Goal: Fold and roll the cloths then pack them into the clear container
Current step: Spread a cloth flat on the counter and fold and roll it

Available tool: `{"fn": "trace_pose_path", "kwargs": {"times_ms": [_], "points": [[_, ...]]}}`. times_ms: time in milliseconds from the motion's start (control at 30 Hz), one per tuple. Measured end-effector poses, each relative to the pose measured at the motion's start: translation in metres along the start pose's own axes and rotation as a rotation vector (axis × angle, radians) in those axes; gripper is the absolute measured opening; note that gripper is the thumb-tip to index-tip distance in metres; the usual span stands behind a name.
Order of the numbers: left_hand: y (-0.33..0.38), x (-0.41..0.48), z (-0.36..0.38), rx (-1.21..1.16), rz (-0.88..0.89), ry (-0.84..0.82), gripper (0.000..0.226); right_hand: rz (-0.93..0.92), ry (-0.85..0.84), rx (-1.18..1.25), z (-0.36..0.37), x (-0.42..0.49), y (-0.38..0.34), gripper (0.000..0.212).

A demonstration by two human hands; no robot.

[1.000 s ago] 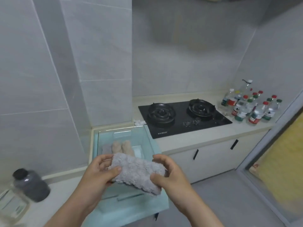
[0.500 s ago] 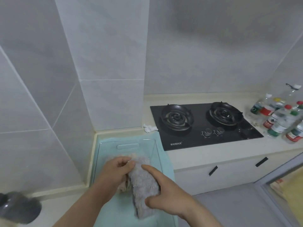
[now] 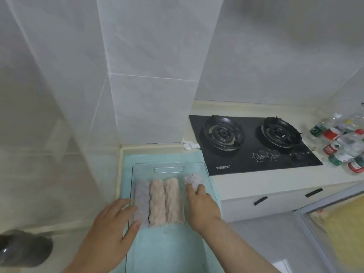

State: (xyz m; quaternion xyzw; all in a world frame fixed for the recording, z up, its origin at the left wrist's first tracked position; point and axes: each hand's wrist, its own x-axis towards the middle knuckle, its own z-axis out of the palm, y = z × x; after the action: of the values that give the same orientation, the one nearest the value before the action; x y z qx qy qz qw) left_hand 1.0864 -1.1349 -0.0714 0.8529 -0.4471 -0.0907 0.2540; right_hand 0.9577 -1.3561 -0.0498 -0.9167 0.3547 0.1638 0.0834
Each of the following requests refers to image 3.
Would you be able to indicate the grey checked towel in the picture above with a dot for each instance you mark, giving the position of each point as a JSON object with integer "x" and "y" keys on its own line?
{"x": 193, "y": 180}
{"x": 141, "y": 201}

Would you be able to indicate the person's right hand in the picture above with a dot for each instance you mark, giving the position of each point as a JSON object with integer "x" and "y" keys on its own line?
{"x": 203, "y": 210}

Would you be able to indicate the black gas stove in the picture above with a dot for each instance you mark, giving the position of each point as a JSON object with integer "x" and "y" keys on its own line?
{"x": 256, "y": 164}

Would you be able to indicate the group of water bottles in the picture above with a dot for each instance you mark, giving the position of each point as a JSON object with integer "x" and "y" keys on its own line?
{"x": 330, "y": 150}

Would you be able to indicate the white stove cabinet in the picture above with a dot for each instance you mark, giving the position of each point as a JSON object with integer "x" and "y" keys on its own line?
{"x": 284, "y": 204}

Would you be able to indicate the clear plastic storage bin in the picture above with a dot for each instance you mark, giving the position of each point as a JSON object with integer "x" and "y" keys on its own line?
{"x": 126, "y": 179}

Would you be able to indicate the person's left hand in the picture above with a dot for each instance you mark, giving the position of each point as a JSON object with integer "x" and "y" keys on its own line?
{"x": 108, "y": 235}

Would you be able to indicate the beige checked towel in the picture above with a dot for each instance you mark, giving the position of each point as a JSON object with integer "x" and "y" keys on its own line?
{"x": 157, "y": 201}
{"x": 173, "y": 201}

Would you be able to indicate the clear plastic tray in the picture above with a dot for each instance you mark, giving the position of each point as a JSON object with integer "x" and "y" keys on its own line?
{"x": 170, "y": 247}

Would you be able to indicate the clear bottle green label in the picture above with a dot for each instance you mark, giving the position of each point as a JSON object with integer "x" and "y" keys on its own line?
{"x": 341, "y": 156}
{"x": 317, "y": 129}

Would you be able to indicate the person's right forearm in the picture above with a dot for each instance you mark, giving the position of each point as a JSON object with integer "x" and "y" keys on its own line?
{"x": 239, "y": 253}

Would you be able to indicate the dark bottle black cap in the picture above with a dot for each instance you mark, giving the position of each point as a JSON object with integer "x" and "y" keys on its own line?
{"x": 25, "y": 248}

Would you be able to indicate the glass door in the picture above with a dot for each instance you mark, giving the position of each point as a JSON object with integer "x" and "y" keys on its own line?
{"x": 335, "y": 224}

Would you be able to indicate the white paper wad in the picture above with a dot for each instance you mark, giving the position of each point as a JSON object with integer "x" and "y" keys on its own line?
{"x": 190, "y": 144}

